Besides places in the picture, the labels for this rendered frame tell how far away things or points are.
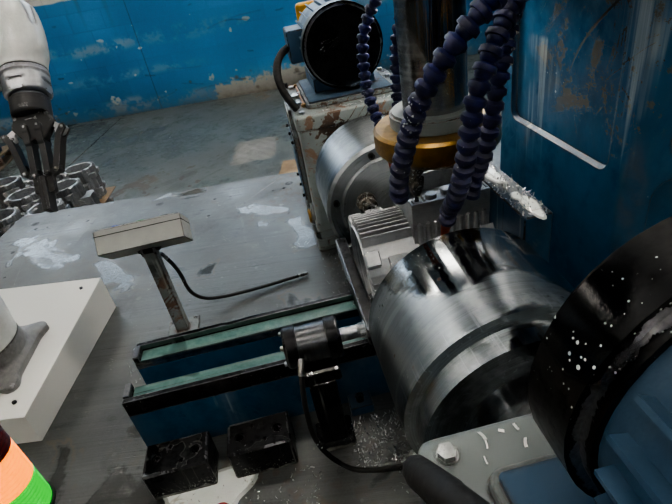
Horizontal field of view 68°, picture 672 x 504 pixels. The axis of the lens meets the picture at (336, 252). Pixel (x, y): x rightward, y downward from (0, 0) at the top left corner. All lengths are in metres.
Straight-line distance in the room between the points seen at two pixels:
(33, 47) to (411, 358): 0.98
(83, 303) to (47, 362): 0.17
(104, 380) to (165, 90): 5.76
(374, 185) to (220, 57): 5.62
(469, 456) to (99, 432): 0.78
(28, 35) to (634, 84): 1.07
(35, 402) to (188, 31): 5.70
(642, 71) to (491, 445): 0.44
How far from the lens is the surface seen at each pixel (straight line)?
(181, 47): 6.55
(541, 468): 0.38
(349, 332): 0.70
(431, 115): 0.69
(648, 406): 0.23
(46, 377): 1.12
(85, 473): 1.01
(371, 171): 0.92
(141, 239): 1.03
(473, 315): 0.50
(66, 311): 1.26
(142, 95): 6.83
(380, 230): 0.75
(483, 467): 0.39
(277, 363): 0.82
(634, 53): 0.68
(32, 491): 0.64
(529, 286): 0.54
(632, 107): 0.68
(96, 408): 1.11
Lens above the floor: 1.49
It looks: 32 degrees down
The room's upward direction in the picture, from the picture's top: 11 degrees counter-clockwise
